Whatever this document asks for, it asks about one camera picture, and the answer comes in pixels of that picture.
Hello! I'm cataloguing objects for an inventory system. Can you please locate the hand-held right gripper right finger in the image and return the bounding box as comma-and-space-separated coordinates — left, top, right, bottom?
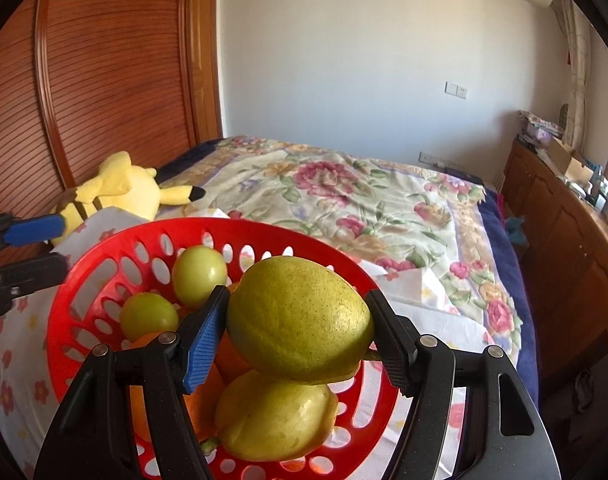
365, 289, 560, 480

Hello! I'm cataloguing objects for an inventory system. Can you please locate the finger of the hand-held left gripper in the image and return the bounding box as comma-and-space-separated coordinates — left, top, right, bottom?
0, 212, 67, 261
0, 252, 69, 347

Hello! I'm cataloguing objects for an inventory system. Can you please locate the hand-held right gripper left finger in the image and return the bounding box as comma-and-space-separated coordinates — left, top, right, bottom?
32, 285, 231, 480

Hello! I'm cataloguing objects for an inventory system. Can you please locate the green apple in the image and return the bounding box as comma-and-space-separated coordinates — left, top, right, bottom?
120, 292, 181, 343
172, 245, 229, 307

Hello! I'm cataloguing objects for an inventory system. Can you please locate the yellow-green pear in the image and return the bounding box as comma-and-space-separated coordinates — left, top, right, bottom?
201, 370, 339, 462
226, 256, 375, 386

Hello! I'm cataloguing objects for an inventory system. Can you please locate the red plastic basket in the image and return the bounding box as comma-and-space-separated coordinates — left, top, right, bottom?
46, 217, 402, 480

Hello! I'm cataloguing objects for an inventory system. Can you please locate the yellow plush toy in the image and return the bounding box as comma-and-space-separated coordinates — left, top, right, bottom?
48, 151, 207, 247

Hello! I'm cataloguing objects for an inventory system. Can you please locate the floral bedspread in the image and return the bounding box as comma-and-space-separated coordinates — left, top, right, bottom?
156, 135, 540, 401

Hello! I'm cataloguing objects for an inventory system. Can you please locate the blue cloth toy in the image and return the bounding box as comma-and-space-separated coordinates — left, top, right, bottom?
504, 215, 527, 248

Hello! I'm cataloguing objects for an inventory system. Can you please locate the wooden wardrobe door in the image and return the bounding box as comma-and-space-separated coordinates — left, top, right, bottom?
0, 0, 225, 221

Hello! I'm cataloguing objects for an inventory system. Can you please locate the wooden cabinet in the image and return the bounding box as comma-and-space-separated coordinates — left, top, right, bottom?
501, 139, 608, 396

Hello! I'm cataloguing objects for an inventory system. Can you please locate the grey shoe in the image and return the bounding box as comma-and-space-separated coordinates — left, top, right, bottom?
574, 370, 597, 413

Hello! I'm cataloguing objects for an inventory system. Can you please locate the cardboard box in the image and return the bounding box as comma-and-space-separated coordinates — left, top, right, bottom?
546, 136, 587, 183

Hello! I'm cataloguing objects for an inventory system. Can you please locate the folded patterned cloth stack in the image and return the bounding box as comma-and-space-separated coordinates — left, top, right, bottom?
518, 110, 565, 148

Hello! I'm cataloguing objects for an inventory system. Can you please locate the patterned beige curtain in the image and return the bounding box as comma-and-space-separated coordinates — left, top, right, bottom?
554, 0, 592, 151

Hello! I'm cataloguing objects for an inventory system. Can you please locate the white wall outlet strip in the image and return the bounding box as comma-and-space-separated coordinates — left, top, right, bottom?
418, 151, 460, 168

